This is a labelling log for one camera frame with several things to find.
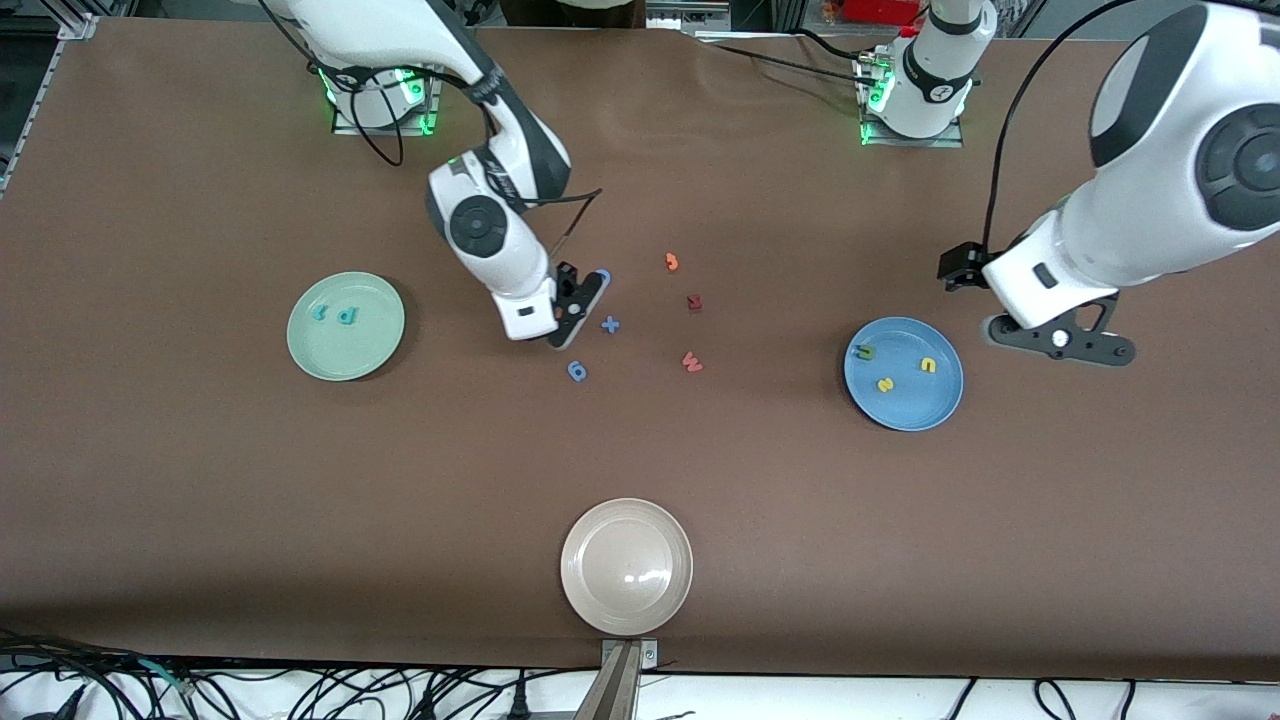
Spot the blue round plate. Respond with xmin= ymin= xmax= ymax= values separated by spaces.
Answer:
xmin=843 ymin=316 xmax=965 ymax=433

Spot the pale green round plate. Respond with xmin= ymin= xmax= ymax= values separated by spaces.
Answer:
xmin=286 ymin=271 xmax=406 ymax=382

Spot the red box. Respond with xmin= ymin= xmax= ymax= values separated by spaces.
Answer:
xmin=845 ymin=0 xmax=921 ymax=26

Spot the beige round plate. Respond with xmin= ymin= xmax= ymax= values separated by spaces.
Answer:
xmin=560 ymin=498 xmax=694 ymax=637

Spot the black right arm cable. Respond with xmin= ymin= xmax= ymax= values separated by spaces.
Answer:
xmin=255 ymin=0 xmax=603 ymax=263

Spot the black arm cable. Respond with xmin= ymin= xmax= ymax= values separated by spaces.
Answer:
xmin=255 ymin=0 xmax=603 ymax=263
xmin=982 ymin=0 xmax=1141 ymax=253

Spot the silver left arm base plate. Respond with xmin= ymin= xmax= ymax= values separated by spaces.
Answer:
xmin=858 ymin=45 xmax=966 ymax=149

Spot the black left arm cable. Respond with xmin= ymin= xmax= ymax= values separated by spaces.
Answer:
xmin=982 ymin=0 xmax=1141 ymax=253

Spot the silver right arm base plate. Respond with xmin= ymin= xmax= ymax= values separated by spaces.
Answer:
xmin=332 ymin=70 xmax=441 ymax=136

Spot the black cable on table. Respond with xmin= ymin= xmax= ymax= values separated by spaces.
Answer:
xmin=700 ymin=38 xmax=871 ymax=81

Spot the grey metal mount post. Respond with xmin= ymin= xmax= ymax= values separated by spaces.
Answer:
xmin=573 ymin=638 xmax=659 ymax=720

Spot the black looped floor cable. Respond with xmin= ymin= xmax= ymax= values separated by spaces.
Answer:
xmin=1035 ymin=678 xmax=1079 ymax=720

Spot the teal tipped cable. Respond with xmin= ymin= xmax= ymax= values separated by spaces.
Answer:
xmin=135 ymin=655 xmax=196 ymax=701

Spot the aluminium frame rail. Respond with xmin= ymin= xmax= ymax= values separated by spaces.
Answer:
xmin=0 ymin=15 xmax=101 ymax=191

